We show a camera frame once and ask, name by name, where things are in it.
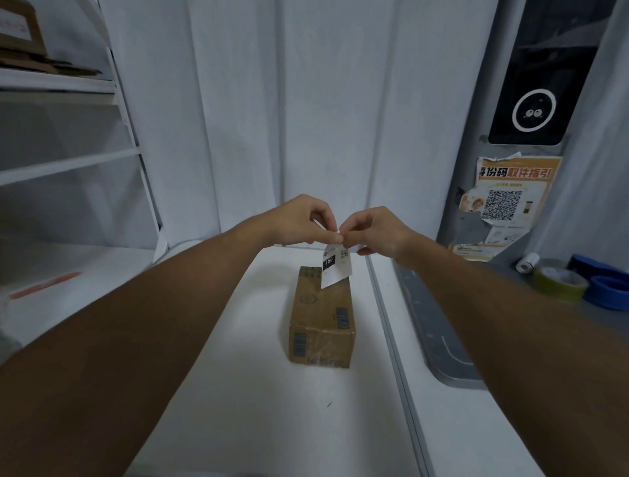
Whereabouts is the red marker pen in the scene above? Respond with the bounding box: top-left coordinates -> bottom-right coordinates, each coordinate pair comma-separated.
9,271 -> 82,301

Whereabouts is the white curtain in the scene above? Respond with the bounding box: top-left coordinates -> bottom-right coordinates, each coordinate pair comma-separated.
96,0 -> 629,276

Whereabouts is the orange paper poster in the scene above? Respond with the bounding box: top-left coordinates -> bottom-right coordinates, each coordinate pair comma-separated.
448,153 -> 563,262

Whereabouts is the grey scanner post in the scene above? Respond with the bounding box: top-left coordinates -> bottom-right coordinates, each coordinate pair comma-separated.
437,0 -> 620,261

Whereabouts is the brown cardboard box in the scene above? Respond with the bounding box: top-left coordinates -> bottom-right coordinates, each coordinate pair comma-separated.
288,266 -> 356,370

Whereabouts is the olive packing tape roll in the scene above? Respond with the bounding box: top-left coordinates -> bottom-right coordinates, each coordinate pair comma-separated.
532,265 -> 590,303

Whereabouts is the person's right hand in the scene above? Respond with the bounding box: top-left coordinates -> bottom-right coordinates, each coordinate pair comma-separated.
339,206 -> 419,269

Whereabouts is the person's right forearm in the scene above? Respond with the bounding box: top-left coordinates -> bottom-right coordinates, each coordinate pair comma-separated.
398,231 -> 629,477

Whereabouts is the dark blue tape roll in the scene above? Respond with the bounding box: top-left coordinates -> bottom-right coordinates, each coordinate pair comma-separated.
567,254 -> 629,286

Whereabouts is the white shipping label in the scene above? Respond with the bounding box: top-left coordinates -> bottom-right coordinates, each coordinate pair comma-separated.
320,228 -> 354,290

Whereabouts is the white shelf rack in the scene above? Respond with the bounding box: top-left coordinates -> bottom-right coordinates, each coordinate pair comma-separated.
0,0 -> 170,345

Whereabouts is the bright blue tape roll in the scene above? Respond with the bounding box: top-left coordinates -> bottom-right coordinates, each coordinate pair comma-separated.
587,275 -> 629,311

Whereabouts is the person's left hand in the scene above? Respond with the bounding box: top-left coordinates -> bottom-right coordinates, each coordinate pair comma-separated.
255,194 -> 340,246

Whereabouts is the small labelled carton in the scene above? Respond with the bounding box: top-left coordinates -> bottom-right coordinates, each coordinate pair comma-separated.
0,0 -> 48,58

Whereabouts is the person's left forearm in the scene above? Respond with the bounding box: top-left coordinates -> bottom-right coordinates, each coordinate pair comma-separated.
0,223 -> 276,477

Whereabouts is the black screen with white ring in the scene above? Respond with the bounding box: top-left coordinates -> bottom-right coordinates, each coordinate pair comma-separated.
487,0 -> 618,146

